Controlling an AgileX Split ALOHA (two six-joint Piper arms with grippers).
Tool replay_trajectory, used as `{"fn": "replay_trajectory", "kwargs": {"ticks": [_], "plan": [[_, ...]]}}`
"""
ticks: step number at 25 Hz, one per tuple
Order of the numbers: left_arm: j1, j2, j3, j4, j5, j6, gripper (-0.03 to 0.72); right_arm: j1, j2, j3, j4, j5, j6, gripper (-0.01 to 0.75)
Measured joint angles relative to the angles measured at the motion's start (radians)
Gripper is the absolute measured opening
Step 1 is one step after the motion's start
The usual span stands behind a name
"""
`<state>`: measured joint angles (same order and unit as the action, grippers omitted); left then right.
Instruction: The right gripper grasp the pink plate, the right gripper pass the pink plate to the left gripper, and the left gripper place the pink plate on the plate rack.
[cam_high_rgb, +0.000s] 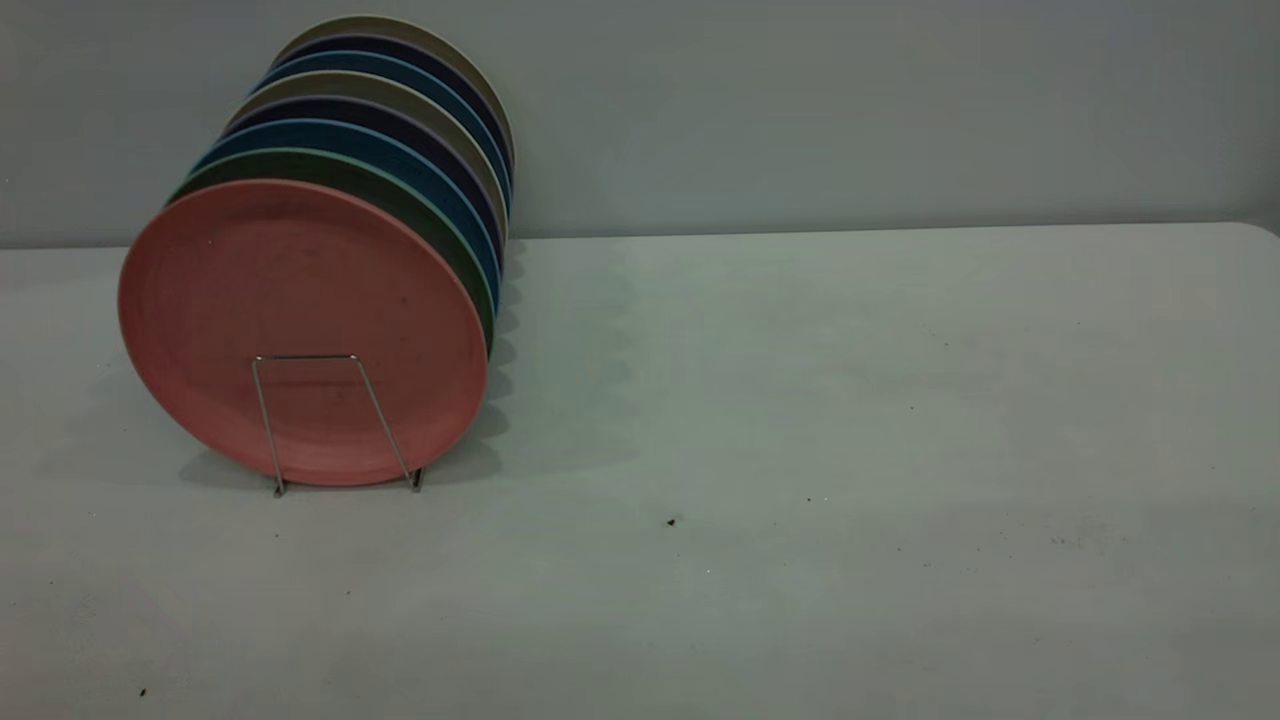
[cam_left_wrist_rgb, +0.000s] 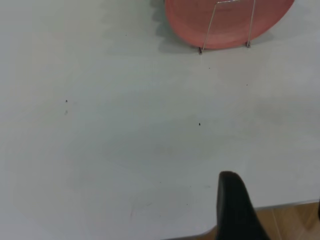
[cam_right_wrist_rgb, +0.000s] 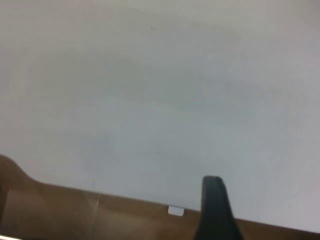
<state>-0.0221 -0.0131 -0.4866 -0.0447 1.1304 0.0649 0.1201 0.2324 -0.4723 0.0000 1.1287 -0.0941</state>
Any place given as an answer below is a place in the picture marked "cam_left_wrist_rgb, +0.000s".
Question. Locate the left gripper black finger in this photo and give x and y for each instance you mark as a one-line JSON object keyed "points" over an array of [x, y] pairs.
{"points": [[232, 212]]}

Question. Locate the pink round plate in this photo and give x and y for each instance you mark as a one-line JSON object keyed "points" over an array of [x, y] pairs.
{"points": [[187, 25]]}

